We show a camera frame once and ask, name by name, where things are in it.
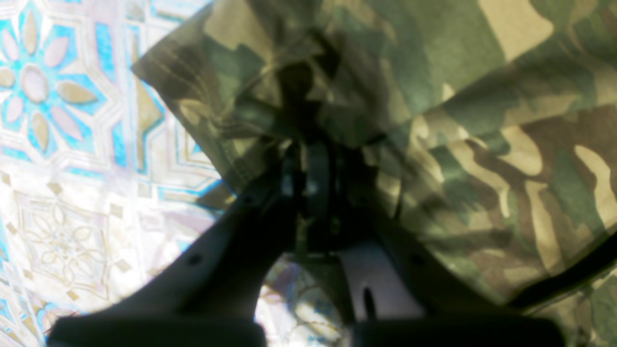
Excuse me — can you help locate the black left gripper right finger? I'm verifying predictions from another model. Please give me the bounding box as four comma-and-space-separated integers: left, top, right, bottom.
305, 142, 560, 347

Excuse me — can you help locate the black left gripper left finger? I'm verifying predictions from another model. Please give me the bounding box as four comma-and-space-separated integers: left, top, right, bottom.
48, 145, 300, 347

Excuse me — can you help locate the camouflage T-shirt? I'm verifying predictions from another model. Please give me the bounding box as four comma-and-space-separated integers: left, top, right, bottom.
132, 0, 617, 347

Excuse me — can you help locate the patterned tile tablecloth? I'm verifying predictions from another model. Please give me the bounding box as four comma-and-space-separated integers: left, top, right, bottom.
1, 0, 333, 347

